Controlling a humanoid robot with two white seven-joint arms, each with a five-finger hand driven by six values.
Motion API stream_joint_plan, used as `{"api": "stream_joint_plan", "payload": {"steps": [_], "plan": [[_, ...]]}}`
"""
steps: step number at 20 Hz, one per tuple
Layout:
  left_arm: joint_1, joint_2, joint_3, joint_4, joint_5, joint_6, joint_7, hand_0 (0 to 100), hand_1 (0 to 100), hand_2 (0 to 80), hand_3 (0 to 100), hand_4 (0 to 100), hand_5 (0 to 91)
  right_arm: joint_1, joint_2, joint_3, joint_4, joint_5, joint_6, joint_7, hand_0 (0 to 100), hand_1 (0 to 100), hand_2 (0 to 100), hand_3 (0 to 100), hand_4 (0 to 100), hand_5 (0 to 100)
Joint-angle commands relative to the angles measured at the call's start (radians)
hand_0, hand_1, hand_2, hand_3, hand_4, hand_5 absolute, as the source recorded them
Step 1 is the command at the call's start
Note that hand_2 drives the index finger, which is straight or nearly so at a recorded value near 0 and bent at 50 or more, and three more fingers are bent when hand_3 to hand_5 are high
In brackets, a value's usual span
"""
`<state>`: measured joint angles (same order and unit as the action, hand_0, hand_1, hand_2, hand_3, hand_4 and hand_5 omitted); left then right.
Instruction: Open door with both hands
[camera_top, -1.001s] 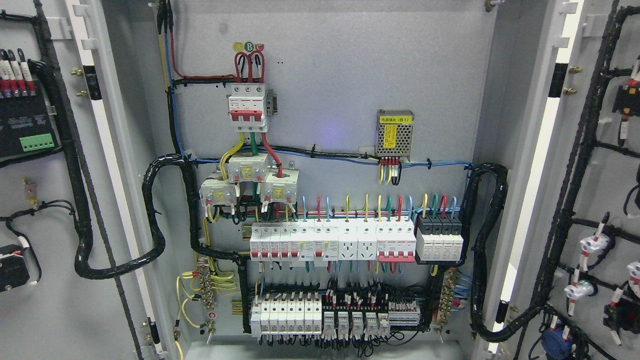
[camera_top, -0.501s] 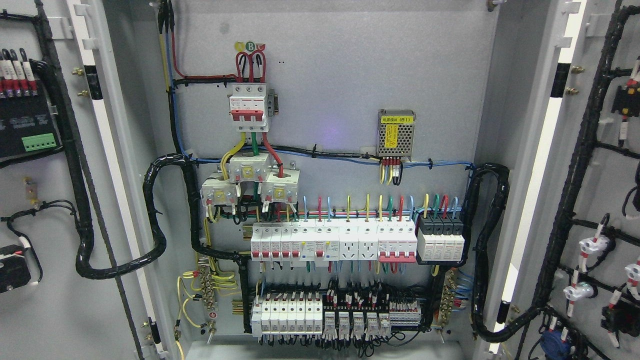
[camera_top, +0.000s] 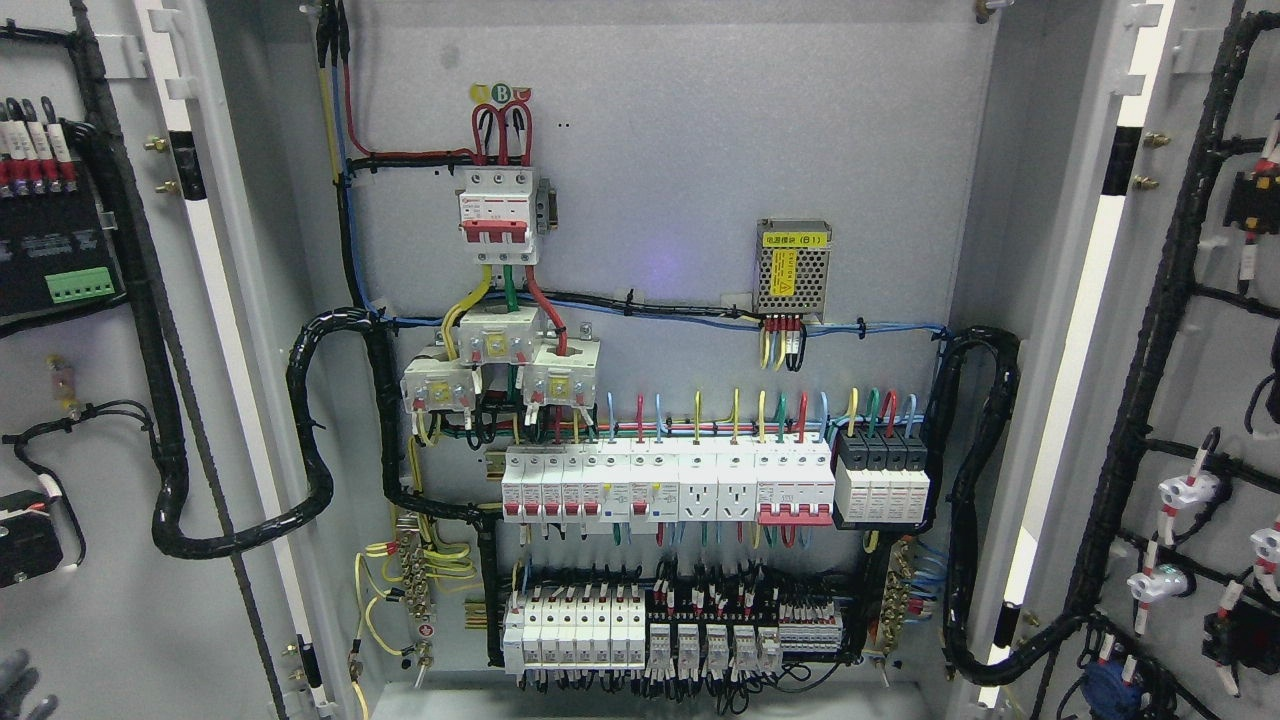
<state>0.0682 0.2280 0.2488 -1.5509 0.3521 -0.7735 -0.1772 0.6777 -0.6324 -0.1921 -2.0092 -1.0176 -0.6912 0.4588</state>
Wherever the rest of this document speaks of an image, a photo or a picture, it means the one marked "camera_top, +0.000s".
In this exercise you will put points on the brass left ground bar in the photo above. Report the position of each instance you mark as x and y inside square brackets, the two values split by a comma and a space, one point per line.
[412, 536]

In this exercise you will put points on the brass right ground bar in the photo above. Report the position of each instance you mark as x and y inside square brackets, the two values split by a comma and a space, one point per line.
[896, 594]

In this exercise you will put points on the lower relay terminal row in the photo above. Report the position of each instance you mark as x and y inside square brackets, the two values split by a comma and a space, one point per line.
[709, 630]

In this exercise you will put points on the black white surge protector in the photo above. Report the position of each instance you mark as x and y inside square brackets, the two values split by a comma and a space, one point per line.
[880, 484]

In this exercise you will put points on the perforated metal power supply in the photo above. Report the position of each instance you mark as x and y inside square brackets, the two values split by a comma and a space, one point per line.
[792, 257]

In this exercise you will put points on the grey cabinet door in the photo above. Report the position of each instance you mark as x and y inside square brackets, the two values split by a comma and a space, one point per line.
[1140, 456]
[162, 607]

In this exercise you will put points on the white rotary selector switch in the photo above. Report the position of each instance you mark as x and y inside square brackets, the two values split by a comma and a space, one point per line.
[30, 546]

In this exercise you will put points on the brass ground bar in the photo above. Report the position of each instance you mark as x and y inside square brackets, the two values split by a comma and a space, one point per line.
[896, 594]
[412, 536]

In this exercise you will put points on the black digital power meter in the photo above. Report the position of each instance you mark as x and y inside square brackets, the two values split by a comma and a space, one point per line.
[54, 252]

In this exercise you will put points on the white current transformers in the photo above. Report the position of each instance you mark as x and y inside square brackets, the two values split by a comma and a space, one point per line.
[493, 344]

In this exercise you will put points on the white socket breaker row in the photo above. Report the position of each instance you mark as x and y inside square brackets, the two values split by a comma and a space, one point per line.
[624, 481]

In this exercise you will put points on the red main circuit breaker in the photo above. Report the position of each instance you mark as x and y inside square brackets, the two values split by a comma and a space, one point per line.
[499, 215]

